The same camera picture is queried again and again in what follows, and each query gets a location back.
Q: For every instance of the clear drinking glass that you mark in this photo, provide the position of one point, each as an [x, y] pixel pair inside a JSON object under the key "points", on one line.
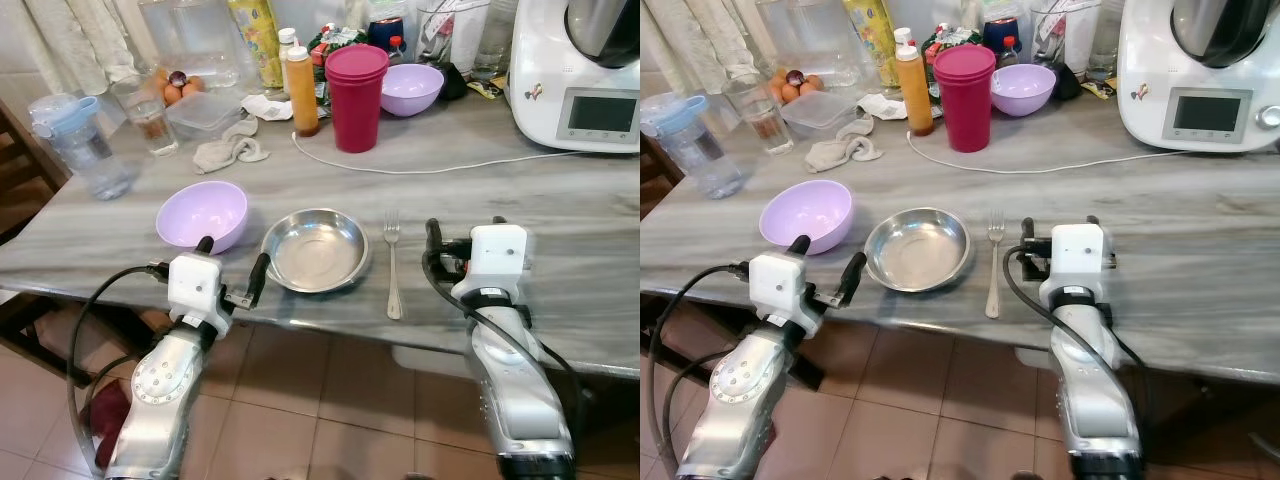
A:
{"points": [[150, 120], [765, 118]]}

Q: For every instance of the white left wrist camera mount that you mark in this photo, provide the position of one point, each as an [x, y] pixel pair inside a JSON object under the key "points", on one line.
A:
{"points": [[195, 285], [780, 290]]}

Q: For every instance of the grey crumpled cloth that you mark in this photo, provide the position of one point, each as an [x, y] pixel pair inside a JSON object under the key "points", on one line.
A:
{"points": [[225, 152], [840, 150]]}

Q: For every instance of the silver metal fork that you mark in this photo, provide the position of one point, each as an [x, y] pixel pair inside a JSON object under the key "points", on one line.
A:
{"points": [[993, 270], [393, 270]]}

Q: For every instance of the dark blue jar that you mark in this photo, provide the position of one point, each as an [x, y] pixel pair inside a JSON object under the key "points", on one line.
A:
{"points": [[385, 35], [1000, 35]]}

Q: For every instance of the tall clear glass bottle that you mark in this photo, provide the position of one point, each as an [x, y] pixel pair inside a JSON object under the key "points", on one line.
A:
{"points": [[495, 40], [1105, 40]]}

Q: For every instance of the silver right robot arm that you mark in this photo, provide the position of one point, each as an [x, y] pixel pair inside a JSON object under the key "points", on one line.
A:
{"points": [[515, 390], [1095, 390]]}

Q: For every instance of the orange sauce bottle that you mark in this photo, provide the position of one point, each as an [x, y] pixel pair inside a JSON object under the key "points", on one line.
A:
{"points": [[915, 93], [303, 95]]}

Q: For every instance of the clear plastic food container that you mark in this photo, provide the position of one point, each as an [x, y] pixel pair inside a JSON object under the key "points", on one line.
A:
{"points": [[820, 113], [205, 115]]}

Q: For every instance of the clear glass pitcher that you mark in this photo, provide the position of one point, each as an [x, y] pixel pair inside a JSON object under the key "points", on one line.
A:
{"points": [[445, 35], [1060, 35]]}

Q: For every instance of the magenta plastic cup stack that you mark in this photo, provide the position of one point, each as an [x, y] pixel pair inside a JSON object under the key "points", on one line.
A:
{"points": [[357, 100], [966, 100]]}

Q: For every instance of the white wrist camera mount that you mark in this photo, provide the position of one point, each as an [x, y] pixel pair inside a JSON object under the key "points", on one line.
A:
{"points": [[780, 290], [195, 285], [1078, 255], [498, 255]]}

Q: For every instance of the brown wooden chair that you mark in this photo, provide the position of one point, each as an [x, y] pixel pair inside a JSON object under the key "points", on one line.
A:
{"points": [[650, 175], [25, 180]]}

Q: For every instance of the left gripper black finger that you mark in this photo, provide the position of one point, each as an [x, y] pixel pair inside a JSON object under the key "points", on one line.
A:
{"points": [[205, 245], [801, 245], [854, 277], [259, 277]]}

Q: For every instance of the small black object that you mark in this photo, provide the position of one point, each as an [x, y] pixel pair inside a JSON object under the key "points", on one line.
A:
{"points": [[453, 82], [1066, 82]]}

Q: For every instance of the small white capped bottle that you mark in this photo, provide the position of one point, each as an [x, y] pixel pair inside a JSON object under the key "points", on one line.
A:
{"points": [[903, 37], [288, 45]]}

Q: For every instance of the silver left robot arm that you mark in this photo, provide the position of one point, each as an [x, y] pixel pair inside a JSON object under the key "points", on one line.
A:
{"points": [[160, 390], [735, 395]]}

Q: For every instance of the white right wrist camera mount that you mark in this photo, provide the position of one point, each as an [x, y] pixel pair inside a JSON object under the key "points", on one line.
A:
{"points": [[498, 255], [1078, 255]]}

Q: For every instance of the red cloth item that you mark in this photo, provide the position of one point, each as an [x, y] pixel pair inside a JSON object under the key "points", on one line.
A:
{"points": [[110, 420]]}

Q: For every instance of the shallow stainless steel plate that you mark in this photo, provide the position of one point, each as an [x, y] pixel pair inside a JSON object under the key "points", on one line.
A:
{"points": [[918, 250], [315, 250]]}

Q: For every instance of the green snack package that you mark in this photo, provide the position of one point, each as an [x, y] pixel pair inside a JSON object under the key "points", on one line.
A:
{"points": [[338, 38], [948, 38]]}

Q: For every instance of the brown egg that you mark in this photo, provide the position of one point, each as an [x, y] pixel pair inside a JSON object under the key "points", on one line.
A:
{"points": [[160, 78], [790, 93], [194, 86], [172, 95], [813, 84], [778, 76]]}

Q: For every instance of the clear water jug blue lid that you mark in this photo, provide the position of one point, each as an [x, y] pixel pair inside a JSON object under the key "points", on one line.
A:
{"points": [[90, 150], [700, 150]]}

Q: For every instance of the lilac plastic bowl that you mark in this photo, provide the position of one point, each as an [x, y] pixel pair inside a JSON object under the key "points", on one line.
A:
{"points": [[805, 212], [1023, 90], [200, 212], [412, 90]]}

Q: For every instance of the white crumpled tissue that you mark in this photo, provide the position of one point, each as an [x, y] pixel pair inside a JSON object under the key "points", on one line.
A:
{"points": [[882, 105], [268, 106]]}

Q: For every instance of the flat yellow sachet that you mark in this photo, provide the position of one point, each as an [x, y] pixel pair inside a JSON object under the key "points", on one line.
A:
{"points": [[1100, 89], [490, 90]]}

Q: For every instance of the white kitchen cooking machine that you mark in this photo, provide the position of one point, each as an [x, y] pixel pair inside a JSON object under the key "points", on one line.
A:
{"points": [[1150, 60], [545, 70]]}

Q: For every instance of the yellow food package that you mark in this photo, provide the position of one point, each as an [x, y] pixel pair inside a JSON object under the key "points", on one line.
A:
{"points": [[870, 35], [258, 40]]}

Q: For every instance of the large clear plastic jar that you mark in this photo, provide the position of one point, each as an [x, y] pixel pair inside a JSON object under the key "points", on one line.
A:
{"points": [[805, 40], [190, 40]]}

